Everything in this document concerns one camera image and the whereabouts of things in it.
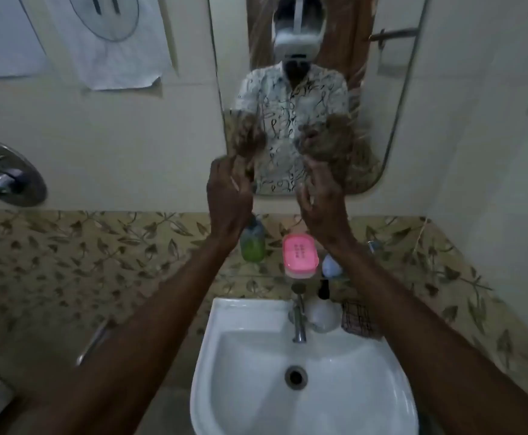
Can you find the person's right hand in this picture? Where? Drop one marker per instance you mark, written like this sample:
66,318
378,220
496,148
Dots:
327,217

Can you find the person's left hand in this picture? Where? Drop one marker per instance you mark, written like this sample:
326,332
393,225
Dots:
230,208

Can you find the person's right fingers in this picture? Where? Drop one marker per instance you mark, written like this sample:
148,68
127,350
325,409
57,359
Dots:
317,183

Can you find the person's left fingers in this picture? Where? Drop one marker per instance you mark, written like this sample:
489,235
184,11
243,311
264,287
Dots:
234,174

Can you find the person's left forearm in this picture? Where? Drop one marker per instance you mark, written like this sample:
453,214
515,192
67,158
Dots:
150,330

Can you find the person's right forearm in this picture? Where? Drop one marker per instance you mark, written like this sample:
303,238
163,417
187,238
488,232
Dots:
418,339

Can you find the green liquid soap bottle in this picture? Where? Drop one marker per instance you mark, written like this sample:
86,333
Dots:
252,244

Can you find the pink soap box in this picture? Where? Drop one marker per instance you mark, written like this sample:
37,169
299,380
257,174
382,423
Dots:
299,255

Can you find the small white blue bottle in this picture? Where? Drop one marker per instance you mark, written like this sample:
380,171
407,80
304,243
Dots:
331,266

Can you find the small black bottle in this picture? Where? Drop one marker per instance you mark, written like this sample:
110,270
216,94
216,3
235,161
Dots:
323,289

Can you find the white round cup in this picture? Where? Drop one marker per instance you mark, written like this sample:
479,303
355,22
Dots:
323,316

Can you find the chrome sink faucet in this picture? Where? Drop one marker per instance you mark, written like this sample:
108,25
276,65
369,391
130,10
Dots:
298,319

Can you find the checkered cloth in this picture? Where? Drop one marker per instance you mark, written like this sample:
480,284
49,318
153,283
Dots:
358,319

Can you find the white paper poster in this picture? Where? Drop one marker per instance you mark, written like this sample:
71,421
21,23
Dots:
110,45

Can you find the chrome sink drain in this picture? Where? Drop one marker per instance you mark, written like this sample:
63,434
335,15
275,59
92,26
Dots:
296,377

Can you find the white ceramic sink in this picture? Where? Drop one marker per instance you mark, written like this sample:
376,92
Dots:
300,380

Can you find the chrome shower mixer valve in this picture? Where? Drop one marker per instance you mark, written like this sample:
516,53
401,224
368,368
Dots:
5,174

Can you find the wall mirror with rounded corners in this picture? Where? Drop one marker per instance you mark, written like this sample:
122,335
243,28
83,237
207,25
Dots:
286,99

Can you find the glass wall shelf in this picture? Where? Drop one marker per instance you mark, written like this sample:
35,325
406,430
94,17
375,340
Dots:
268,275

